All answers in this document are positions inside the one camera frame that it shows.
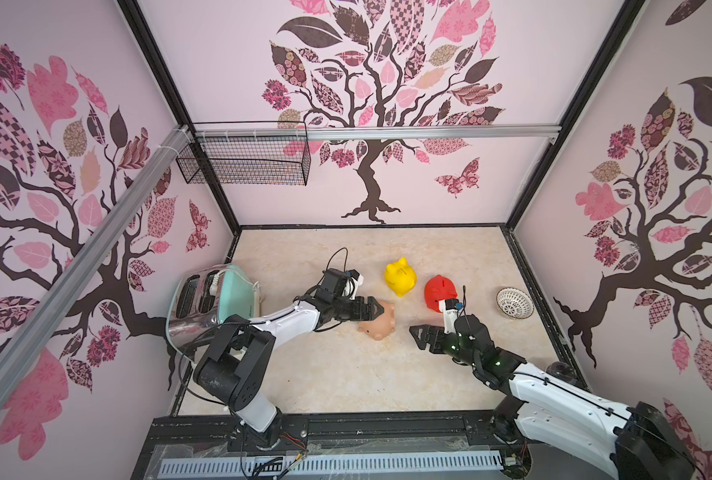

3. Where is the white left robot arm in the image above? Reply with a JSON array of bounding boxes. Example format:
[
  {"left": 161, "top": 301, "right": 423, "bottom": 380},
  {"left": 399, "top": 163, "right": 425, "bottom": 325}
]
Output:
[{"left": 193, "top": 268, "right": 385, "bottom": 434}]

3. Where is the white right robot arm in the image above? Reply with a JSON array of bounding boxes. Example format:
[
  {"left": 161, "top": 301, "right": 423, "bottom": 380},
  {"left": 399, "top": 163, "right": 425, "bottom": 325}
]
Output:
[{"left": 409, "top": 315, "right": 701, "bottom": 479}]

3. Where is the aluminium rail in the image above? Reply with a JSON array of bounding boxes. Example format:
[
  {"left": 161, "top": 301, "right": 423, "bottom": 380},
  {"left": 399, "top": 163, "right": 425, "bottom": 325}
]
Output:
[
  {"left": 196, "top": 124, "right": 561, "bottom": 141},
  {"left": 0, "top": 126, "right": 192, "bottom": 410}
]

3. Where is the yellow piggy bank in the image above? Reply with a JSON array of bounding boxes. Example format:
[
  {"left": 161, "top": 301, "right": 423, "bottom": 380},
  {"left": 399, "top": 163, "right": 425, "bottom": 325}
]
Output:
[{"left": 384, "top": 257, "right": 417, "bottom": 298}]

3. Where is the black wire basket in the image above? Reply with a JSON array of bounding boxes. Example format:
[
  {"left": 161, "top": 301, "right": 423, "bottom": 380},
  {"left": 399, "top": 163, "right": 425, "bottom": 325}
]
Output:
[{"left": 176, "top": 120, "right": 312, "bottom": 186}]

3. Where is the aluminium rail left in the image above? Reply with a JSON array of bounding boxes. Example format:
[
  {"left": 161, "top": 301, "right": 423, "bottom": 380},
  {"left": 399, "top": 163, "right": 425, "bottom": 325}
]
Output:
[{"left": 0, "top": 126, "right": 192, "bottom": 410}]

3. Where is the aluminium rail back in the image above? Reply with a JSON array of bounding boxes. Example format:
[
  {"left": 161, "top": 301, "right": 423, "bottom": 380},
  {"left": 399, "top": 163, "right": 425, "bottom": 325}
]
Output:
[{"left": 196, "top": 124, "right": 561, "bottom": 141}]

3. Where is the white sink strainer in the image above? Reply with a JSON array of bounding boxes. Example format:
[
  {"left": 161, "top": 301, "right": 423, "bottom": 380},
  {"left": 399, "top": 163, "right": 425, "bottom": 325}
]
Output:
[{"left": 496, "top": 287, "right": 535, "bottom": 320}]

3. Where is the mint green chrome toaster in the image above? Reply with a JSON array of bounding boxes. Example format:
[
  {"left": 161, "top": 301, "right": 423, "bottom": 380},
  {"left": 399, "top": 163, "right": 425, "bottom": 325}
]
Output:
[{"left": 166, "top": 264, "right": 261, "bottom": 358}]

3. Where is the pink piggy bank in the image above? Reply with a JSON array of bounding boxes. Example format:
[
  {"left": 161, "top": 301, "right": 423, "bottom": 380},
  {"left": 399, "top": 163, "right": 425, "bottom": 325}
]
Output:
[{"left": 358, "top": 301, "right": 396, "bottom": 341}]

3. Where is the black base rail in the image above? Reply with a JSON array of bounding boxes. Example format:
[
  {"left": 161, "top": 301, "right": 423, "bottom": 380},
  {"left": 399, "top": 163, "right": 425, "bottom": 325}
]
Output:
[{"left": 131, "top": 410, "right": 541, "bottom": 479}]

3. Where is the red piggy bank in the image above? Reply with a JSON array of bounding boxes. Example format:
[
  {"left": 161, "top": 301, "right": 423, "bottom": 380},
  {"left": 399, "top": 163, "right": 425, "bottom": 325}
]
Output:
[{"left": 424, "top": 275, "right": 458, "bottom": 313}]

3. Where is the clear jar black lid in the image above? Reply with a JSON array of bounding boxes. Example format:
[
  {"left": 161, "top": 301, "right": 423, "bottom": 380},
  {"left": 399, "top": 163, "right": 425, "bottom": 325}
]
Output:
[{"left": 546, "top": 361, "right": 580, "bottom": 387}]

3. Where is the white slotted cable duct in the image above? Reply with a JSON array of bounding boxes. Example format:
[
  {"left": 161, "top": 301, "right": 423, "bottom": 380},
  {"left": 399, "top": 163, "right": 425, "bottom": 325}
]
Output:
[{"left": 153, "top": 451, "right": 504, "bottom": 479}]

